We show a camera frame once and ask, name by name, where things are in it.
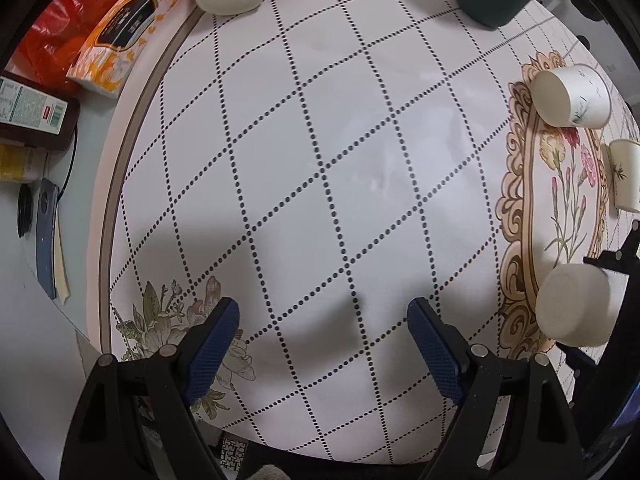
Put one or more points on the plain white paper cup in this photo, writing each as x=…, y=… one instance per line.
x=575, y=307

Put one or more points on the black round disc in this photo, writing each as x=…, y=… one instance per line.
x=25, y=210

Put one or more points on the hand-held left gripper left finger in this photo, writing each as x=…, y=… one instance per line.
x=216, y=342

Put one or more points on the cream paper strip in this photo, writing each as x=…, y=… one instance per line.
x=62, y=270

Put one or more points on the orange white tissue pack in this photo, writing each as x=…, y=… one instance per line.
x=125, y=35

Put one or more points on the red plastic bag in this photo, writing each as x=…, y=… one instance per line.
x=60, y=30

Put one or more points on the black white patterned card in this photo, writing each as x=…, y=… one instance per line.
x=233, y=452

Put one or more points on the blue phone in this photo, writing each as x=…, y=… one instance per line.
x=47, y=240

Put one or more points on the white paper cup bamboo print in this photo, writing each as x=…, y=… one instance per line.
x=570, y=95
x=626, y=175

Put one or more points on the floral printed table mat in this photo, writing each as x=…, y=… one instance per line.
x=350, y=160

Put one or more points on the dark brown labelled bottle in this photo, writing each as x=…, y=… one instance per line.
x=35, y=115

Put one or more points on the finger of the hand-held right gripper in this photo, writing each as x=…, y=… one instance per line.
x=580, y=361
x=617, y=257

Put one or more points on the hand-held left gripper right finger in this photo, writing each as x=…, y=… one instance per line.
x=434, y=355

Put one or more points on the yellow container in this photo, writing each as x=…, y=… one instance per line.
x=17, y=162

